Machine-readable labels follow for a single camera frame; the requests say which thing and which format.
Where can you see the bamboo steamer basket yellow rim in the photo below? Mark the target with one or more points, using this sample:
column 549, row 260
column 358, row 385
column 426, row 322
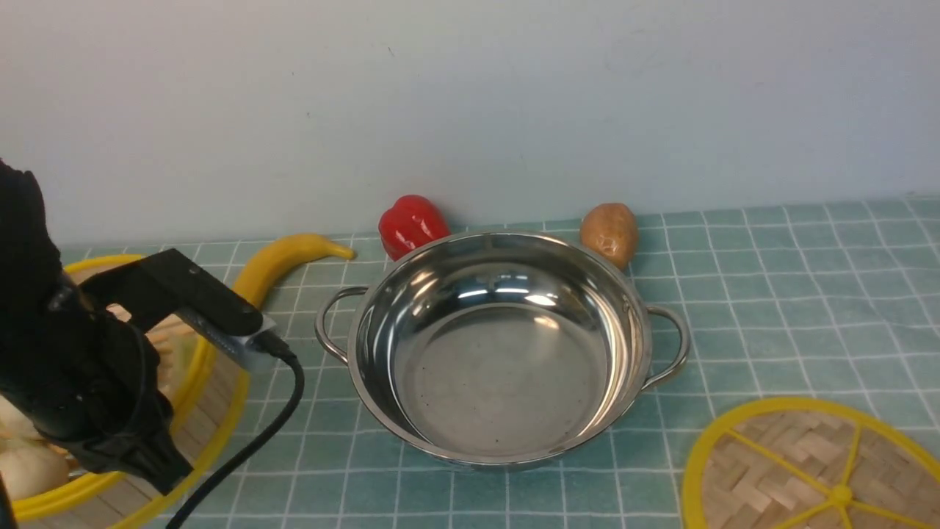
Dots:
column 208, row 392

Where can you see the yellow banana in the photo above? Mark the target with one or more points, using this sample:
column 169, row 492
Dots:
column 270, row 264

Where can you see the woven bamboo steamer lid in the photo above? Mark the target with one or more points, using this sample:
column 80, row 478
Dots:
column 796, row 462

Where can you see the stainless steel pot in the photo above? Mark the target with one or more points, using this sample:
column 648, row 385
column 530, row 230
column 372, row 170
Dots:
column 501, row 349

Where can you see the brown potato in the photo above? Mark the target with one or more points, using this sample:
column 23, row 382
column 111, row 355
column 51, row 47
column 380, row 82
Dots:
column 611, row 230

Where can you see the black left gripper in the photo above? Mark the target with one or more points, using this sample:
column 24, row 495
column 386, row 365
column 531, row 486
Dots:
column 88, row 383

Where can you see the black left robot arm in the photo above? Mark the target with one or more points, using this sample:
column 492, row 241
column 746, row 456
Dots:
column 31, row 263

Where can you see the red bell pepper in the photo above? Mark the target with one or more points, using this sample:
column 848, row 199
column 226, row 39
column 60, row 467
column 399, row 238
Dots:
column 413, row 221

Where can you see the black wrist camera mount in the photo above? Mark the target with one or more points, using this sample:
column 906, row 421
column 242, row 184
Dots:
column 170, row 284

